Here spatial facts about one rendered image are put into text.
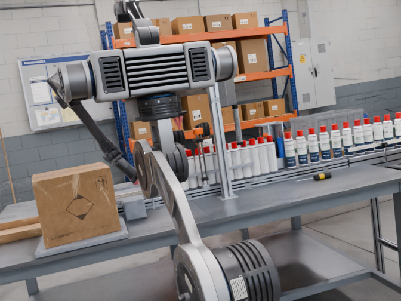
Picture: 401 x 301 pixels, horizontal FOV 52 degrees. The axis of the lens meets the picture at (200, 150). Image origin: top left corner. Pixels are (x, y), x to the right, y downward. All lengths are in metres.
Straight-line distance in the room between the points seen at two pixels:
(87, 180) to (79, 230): 0.21
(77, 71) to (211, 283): 0.75
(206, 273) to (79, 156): 5.55
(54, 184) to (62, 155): 4.69
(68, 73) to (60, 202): 0.59
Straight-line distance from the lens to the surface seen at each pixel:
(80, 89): 1.32
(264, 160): 2.28
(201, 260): 0.94
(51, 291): 3.07
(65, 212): 1.72
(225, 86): 2.02
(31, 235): 2.05
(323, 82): 7.57
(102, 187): 1.72
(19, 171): 6.40
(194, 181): 2.16
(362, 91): 8.62
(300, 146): 2.37
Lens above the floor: 1.34
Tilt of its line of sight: 7 degrees down
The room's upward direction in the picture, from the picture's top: 8 degrees counter-clockwise
